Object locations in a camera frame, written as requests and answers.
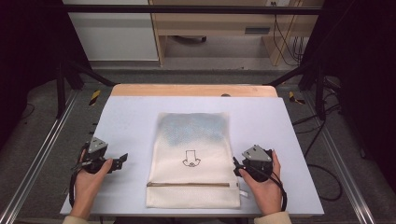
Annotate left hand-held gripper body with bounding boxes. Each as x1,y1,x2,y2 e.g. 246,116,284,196
78,136,117,175

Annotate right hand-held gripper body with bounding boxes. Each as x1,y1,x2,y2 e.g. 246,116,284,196
241,144,275,183

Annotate white mesh laundry bag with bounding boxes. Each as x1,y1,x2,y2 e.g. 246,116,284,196
145,111,249,210

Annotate person's right hand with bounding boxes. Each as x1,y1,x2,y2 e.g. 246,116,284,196
238,149,283,217

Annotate person's left hand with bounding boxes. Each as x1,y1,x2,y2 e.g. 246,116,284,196
68,157,114,217

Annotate person's right beige sleeve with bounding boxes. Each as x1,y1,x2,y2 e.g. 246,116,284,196
253,211,292,224

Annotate person's beige sleeve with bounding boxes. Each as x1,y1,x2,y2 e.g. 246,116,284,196
253,211,292,224
62,214,91,224

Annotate black metal stand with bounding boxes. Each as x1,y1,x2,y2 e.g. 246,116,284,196
263,57,328,121
55,59,117,119

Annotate person's left beige sleeve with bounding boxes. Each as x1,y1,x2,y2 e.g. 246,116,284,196
62,214,91,224

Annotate wooden table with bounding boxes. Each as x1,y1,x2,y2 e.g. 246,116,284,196
110,83,279,98

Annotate black curtain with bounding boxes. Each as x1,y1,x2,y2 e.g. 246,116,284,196
300,0,396,191
0,0,92,148

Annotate white cabinet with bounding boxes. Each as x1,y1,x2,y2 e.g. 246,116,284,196
62,0,160,63

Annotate light wooden desk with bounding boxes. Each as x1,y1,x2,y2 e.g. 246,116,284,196
148,0,325,67

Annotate yellow-handled tool left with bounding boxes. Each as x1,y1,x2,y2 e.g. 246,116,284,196
89,90,102,106

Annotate yellow-handled tool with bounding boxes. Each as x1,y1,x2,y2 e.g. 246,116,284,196
89,90,102,106
288,91,306,105

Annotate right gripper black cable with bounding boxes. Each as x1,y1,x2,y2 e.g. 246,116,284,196
246,164,289,213

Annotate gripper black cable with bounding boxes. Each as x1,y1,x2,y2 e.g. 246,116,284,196
68,148,88,208
246,164,289,213

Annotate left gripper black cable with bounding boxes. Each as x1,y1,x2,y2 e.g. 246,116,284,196
68,148,88,208

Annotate aluminium rail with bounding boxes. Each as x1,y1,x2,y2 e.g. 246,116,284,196
0,89,79,224
302,91,377,224

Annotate yellow-handled tool right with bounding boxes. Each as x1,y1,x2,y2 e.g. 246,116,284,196
288,91,306,105

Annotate black floor cable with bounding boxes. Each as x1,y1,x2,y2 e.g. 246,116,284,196
291,102,344,203

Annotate black hanging desk cables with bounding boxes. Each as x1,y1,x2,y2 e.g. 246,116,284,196
270,1,305,67

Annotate black horizontal frame bar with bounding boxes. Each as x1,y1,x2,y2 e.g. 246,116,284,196
62,4,323,16

